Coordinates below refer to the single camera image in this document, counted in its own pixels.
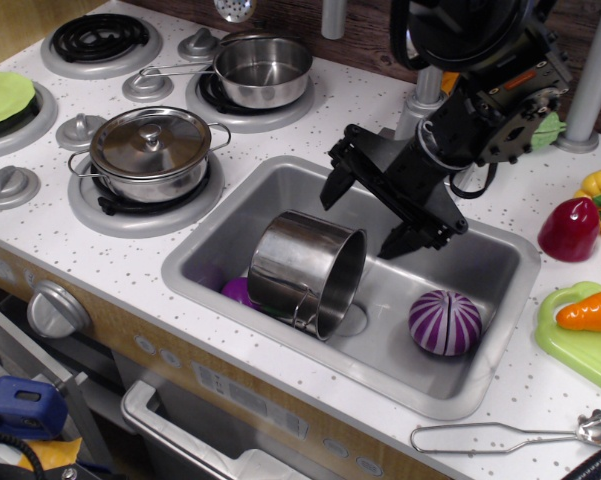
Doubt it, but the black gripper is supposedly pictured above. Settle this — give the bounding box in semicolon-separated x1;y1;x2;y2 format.
320;124;468;260

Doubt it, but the tall steel pot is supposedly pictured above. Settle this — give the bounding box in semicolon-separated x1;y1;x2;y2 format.
247;210;367;341

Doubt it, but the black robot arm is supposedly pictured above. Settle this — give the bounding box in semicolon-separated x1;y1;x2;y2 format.
320;1;571;259

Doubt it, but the grey sink basin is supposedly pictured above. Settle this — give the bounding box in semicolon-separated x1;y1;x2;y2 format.
162;156;540;420

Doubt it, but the steel pot with lid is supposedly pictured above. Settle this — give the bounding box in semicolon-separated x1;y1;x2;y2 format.
68;106;232;204

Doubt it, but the burner under lidded pot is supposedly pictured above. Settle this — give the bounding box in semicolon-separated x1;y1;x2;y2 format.
68;153;224;239

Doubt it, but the grey toy faucet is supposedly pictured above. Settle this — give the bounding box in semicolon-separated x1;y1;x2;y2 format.
379;66;448;140

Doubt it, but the purple striped toy onion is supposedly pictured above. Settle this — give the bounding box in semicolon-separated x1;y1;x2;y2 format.
408;290;483;356

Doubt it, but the orange toy pumpkin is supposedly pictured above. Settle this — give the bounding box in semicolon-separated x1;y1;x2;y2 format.
441;71;460;96

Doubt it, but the purple toy eggplant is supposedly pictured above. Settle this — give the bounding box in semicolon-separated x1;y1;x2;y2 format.
221;277;258;310

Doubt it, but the burner under saucepan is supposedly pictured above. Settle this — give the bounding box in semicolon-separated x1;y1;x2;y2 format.
185;74;315;134

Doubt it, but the green toy bitter gourd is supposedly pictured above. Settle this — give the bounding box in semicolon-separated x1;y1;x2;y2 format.
531;112;567;151

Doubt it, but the red toy pepper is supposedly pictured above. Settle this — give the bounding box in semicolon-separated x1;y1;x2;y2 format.
537;197;600;263

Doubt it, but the grey stove knob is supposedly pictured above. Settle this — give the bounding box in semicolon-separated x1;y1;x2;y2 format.
56;113;106;151
177;27;220;62
122;68;174;103
0;166;40;210

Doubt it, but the steel slotted spoon hanging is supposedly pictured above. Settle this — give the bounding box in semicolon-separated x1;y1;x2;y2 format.
213;0;257;23

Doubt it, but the orange toy carrot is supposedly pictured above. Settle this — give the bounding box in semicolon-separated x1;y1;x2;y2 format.
556;292;601;332

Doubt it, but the green cutting board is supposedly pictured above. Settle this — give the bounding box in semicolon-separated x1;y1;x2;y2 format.
534;281;601;388

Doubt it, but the black coil burner back left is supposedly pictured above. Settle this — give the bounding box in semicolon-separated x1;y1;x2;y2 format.
41;13;162;80

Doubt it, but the grey oven dial knob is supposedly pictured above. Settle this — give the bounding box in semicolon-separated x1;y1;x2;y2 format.
27;280;91;339

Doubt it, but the burner under green plate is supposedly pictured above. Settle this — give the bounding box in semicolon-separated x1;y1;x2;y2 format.
0;82;58;157

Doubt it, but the green toy plate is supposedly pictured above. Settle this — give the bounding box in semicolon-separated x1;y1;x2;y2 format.
0;72;35;122

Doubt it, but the blue clamp tool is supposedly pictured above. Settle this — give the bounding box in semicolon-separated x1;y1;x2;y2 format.
0;376;68;440

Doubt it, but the yellow cloth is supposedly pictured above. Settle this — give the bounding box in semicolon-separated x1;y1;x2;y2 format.
26;438;83;471

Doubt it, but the steel saucepan with handle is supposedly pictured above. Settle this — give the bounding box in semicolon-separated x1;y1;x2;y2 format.
139;37;313;110

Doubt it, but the grey post back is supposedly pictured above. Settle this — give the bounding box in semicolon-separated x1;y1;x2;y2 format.
321;0;347;40

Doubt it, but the grey post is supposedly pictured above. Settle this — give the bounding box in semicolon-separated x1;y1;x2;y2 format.
555;19;601;154
321;0;347;40

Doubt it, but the grey post right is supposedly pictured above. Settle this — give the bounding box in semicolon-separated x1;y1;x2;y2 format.
555;19;601;154

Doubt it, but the grey oven door handle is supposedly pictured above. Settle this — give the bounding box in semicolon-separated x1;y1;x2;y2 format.
121;380;338;480

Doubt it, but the steel wire-handled spoon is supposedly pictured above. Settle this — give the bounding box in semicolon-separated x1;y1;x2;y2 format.
410;409;601;455

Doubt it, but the black cable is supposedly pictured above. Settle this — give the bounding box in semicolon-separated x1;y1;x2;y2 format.
0;432;45;480

